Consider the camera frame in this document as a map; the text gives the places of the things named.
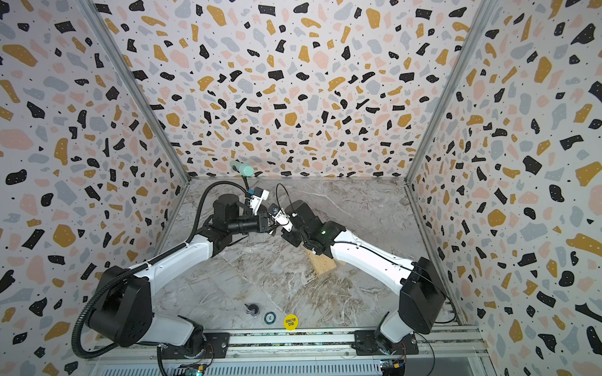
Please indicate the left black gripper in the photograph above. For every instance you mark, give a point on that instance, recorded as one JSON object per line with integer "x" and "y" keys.
{"x": 264, "y": 222}

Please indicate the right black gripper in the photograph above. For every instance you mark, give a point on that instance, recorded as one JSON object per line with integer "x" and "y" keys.
{"x": 290, "y": 236}

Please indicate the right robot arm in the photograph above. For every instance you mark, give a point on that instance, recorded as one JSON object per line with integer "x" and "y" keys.
{"x": 417, "y": 284}

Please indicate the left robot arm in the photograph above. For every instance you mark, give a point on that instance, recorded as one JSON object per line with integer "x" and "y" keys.
{"x": 122, "y": 307}

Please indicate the wooden block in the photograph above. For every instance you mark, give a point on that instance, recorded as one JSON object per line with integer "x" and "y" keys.
{"x": 321, "y": 263}

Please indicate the black microphone stand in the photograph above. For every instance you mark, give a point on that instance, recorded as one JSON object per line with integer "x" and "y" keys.
{"x": 246, "y": 183}

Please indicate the small dark clip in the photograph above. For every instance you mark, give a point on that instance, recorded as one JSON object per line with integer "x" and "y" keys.
{"x": 252, "y": 309}

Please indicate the yellow round sticker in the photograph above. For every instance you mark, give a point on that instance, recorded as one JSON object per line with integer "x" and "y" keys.
{"x": 291, "y": 322}

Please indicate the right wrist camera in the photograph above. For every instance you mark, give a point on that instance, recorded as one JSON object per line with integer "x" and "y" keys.
{"x": 279, "y": 216}

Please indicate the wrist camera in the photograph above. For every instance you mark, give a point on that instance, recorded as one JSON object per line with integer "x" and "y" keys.
{"x": 279, "y": 216}
{"x": 259, "y": 195}

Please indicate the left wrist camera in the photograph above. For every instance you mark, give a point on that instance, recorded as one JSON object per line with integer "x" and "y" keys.
{"x": 259, "y": 195}

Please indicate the green ring sticker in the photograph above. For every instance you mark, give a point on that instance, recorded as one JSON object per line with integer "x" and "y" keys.
{"x": 269, "y": 318}

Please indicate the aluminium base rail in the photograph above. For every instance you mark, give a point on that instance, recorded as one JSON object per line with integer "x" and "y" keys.
{"x": 447, "y": 350}

